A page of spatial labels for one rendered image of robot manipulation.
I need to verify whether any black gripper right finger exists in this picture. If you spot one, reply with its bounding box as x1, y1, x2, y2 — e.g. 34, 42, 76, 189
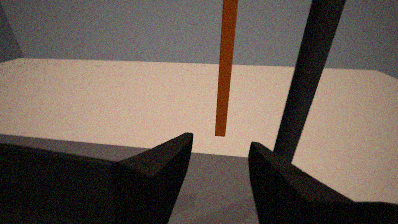
248, 142, 398, 224

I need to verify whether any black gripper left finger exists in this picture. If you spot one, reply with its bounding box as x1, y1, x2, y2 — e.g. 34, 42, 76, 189
0, 132, 193, 224

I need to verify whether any orange bar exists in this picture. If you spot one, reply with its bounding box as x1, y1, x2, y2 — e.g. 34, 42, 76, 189
215, 0, 238, 137

